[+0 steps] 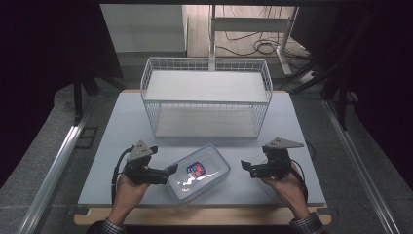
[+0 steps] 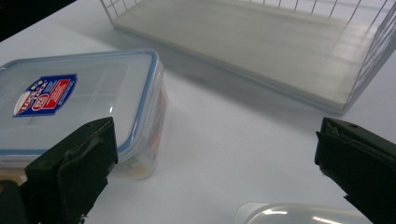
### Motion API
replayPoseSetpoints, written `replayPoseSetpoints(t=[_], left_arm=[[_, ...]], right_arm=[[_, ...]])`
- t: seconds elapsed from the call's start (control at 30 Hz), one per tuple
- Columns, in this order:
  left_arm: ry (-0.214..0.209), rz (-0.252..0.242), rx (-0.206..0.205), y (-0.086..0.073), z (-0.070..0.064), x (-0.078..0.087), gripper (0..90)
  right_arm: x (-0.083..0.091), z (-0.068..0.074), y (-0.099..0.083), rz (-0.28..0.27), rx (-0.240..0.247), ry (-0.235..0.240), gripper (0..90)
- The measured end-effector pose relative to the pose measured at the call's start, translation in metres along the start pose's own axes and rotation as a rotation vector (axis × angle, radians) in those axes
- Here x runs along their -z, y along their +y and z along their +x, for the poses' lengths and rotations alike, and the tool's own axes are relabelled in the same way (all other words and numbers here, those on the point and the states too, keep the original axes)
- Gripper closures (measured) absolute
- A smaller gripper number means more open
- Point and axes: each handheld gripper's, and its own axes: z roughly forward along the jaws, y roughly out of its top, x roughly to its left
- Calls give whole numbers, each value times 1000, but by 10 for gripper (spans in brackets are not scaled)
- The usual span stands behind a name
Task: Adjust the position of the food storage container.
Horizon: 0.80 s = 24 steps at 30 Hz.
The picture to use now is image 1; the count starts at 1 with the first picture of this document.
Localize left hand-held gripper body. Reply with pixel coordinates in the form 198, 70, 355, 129
125, 139, 159, 186

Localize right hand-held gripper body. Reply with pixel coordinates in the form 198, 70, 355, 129
262, 136, 305, 180

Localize clear plastic lidded food container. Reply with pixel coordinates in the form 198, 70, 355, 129
166, 144, 232, 205

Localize white wire shelf rack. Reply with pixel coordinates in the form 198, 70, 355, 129
139, 57, 273, 140

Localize person's right hand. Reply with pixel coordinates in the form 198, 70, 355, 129
259, 164, 310, 217

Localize person's left hand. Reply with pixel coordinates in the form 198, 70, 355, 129
112, 172, 152, 215

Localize pale grey table mat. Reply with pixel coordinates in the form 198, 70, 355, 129
77, 90, 326, 207

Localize black tripod stand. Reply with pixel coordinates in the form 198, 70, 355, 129
71, 62, 129, 127
288, 13, 371, 132

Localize white power strip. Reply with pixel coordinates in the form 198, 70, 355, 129
299, 70, 319, 85

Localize white cabinet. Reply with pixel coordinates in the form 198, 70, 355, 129
99, 3, 189, 55

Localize black curtain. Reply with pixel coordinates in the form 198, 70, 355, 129
0, 0, 124, 190
291, 3, 413, 191

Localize thin black cable loop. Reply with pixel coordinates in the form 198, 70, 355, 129
305, 139, 317, 161

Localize aluminium rail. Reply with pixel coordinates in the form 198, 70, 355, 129
18, 105, 94, 234
322, 98, 401, 234

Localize black floor cables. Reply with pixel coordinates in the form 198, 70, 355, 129
215, 6, 315, 60

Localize white metal stand frame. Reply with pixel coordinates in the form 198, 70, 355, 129
208, 4, 300, 76

